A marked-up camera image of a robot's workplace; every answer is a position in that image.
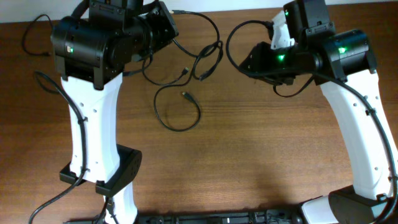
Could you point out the black aluminium frame rail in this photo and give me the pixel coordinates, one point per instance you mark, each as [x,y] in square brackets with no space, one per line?
[270,216]

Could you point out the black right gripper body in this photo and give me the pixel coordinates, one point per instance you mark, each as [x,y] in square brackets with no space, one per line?
[282,67]

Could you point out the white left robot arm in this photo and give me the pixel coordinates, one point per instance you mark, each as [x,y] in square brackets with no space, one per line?
[91,48]

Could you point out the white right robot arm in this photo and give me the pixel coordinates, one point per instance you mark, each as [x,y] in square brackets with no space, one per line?
[304,41]

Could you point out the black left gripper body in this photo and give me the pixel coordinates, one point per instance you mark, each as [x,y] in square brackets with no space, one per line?
[153,34]

